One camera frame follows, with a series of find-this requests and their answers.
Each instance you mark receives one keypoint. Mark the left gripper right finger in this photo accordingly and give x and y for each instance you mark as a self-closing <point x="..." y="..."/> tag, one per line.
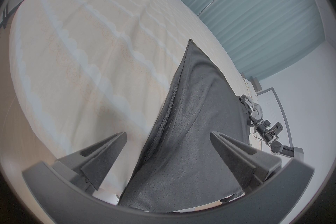
<point x="249" y="162"/>

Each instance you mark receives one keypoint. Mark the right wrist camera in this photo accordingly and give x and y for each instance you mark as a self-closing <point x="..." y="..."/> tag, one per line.
<point x="277" y="128"/>

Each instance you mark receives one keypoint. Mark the black T-shirt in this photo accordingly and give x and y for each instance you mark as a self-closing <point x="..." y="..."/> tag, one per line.
<point x="189" y="139"/>

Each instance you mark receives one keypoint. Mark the pile of clothes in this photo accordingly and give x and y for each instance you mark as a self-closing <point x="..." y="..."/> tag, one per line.
<point x="250" y="106"/>

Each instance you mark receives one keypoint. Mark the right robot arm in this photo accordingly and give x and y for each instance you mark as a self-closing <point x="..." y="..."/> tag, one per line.
<point x="286" y="150"/>

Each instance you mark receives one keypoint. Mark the bed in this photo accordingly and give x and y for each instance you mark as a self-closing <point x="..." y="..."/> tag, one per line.
<point x="78" y="60"/>

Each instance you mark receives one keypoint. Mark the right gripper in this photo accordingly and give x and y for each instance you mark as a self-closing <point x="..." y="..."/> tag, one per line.
<point x="265" y="129"/>

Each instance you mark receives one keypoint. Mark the white printed pillow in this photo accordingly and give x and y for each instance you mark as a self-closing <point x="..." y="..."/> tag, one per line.
<point x="248" y="85"/>

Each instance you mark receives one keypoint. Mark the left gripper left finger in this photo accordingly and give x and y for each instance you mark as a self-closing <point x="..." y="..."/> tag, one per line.
<point x="103" y="160"/>

